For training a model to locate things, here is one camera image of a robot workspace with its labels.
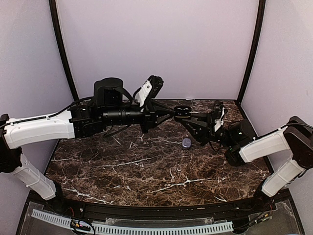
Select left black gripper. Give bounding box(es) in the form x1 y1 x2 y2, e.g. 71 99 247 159
102 101 176 134

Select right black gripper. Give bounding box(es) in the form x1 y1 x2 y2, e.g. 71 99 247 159
181 111 236 148

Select black earbud charging case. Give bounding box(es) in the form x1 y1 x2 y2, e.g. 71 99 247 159
174 105 192 121

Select purple earbud charging case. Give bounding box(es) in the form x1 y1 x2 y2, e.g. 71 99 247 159
181 138 192 150

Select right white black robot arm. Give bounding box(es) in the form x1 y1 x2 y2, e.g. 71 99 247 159
175 105 313 212

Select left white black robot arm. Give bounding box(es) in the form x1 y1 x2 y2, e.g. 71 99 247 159
0 76 174 213

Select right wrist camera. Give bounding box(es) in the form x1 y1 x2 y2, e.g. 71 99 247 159
211 100 227 132

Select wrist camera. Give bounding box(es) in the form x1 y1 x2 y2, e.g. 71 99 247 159
211 100 227 132
133 75 164 109

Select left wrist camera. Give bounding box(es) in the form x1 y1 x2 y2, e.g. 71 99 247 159
133 75 164 109

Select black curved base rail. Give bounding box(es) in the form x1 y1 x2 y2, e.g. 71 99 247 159
29 190 277 221

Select white slotted cable duct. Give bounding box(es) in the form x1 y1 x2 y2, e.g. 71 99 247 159
31 209 234 235

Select right black frame post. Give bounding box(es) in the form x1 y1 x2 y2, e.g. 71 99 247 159
236 0 266 106

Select black frame post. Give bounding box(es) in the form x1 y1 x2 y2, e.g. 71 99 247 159
236 0 266 106
48 0 79 101

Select left black frame post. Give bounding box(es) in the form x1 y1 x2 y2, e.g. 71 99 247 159
48 0 79 101

